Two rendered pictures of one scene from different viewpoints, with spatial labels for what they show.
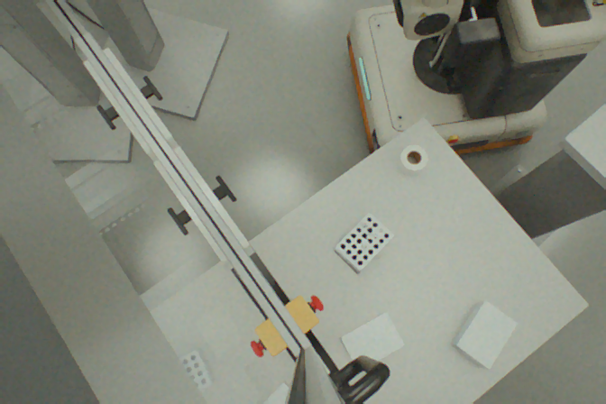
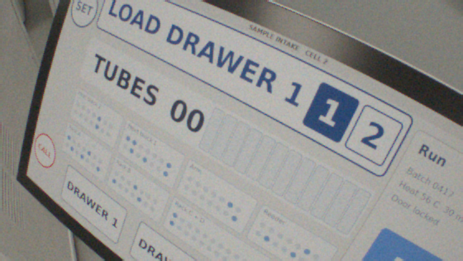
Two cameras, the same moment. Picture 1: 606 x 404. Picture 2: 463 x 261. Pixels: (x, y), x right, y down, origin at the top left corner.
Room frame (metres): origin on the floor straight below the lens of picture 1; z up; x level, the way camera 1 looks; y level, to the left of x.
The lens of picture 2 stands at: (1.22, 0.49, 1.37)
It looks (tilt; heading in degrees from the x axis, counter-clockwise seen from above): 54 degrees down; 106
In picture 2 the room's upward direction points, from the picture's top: 3 degrees clockwise
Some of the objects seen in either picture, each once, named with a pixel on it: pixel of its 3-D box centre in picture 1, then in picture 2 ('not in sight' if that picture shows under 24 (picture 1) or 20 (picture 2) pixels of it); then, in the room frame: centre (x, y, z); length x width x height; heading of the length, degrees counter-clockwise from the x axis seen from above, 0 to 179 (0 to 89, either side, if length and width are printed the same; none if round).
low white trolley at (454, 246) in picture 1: (389, 286); not in sight; (0.14, -0.27, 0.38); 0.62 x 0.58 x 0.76; 37
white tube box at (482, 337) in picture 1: (483, 334); not in sight; (0.00, -0.42, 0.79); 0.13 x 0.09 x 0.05; 143
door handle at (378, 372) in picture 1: (358, 376); not in sight; (-0.04, -0.06, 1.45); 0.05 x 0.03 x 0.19; 127
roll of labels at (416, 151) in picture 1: (412, 160); not in sight; (0.43, -0.28, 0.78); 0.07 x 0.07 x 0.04
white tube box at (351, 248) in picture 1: (363, 242); not in sight; (0.21, -0.15, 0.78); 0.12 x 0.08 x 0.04; 136
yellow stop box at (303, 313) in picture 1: (303, 314); not in sight; (0.04, 0.00, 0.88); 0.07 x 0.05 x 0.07; 37
